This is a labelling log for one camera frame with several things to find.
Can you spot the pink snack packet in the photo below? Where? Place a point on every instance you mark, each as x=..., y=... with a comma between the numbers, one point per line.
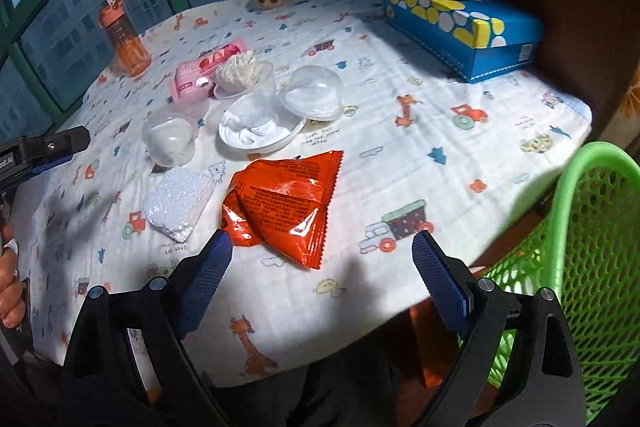
x=192, y=74

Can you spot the person's left hand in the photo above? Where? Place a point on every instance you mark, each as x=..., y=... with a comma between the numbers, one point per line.
x=10, y=292

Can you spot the red snack bag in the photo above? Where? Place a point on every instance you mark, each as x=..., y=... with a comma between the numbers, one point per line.
x=285, y=207

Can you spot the orange stool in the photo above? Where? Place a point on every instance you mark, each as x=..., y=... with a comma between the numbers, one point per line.
x=434, y=357

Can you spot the white plastic plate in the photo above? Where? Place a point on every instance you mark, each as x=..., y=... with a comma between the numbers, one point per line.
x=250, y=141

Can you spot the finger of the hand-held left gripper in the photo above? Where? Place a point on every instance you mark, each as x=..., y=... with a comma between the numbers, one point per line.
x=55, y=146

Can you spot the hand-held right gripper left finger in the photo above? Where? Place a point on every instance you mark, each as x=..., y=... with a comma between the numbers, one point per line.
x=210, y=277

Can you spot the white cartoon printed cloth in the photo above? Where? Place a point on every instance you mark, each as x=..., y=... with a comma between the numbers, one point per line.
x=400, y=167

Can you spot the clear plastic dome lid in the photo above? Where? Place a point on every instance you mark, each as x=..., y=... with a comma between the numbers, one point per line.
x=312, y=94

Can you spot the orange water bottle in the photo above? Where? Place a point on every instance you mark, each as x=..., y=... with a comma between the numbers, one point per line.
x=125, y=42

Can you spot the green plastic basket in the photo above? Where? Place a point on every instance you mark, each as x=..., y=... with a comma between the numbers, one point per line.
x=595, y=247

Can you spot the white foam block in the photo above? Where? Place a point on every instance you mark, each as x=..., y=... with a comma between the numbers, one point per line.
x=177, y=204

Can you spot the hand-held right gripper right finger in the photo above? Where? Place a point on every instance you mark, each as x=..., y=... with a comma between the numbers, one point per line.
x=441, y=278

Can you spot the blue spotted tissue box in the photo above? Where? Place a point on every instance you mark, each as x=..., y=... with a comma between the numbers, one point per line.
x=450, y=27

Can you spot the clear plastic cup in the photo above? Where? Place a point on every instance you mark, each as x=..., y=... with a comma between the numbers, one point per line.
x=265, y=79
x=255, y=112
x=170, y=139

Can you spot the white plastic bag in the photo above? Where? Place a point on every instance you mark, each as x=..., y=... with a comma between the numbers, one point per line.
x=235, y=69

